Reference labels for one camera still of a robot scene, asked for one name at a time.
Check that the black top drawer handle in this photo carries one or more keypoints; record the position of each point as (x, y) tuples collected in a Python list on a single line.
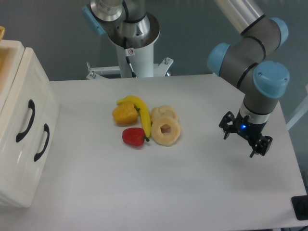
[(28, 121)]

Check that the black drawer handle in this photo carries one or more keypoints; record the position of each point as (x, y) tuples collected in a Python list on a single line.
[(28, 121), (44, 143)]

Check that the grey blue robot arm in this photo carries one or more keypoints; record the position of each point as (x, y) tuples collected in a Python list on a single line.
[(243, 65)]

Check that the black device at table corner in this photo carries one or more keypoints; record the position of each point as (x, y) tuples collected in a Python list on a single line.
[(300, 206)]

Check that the yellow woven basket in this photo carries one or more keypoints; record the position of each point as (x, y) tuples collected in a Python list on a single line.
[(2, 32)]

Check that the front beige toy donut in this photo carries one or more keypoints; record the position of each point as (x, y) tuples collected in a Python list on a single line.
[(165, 130)]

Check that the orange toy bell pepper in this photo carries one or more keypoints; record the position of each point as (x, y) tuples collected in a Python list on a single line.
[(125, 113)]

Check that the rear beige toy donut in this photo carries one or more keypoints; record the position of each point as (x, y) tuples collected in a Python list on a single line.
[(163, 110)]

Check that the black lower drawer handle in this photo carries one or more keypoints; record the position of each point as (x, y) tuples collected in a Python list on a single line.
[(44, 143)]

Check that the white drawer cabinet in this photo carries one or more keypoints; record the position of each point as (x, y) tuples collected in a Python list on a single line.
[(10, 57)]

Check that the yellow toy banana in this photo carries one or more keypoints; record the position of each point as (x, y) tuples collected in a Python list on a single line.
[(143, 111)]

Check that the red toy bell pepper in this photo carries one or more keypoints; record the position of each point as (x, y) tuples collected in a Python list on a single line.
[(134, 136)]

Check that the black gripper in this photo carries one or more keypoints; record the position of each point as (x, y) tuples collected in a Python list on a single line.
[(249, 131)]

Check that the white frame at right edge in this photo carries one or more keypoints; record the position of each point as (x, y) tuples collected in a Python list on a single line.
[(298, 113)]

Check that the beige toy donut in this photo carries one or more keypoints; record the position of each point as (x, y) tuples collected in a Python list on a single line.
[(165, 130), (163, 110)]

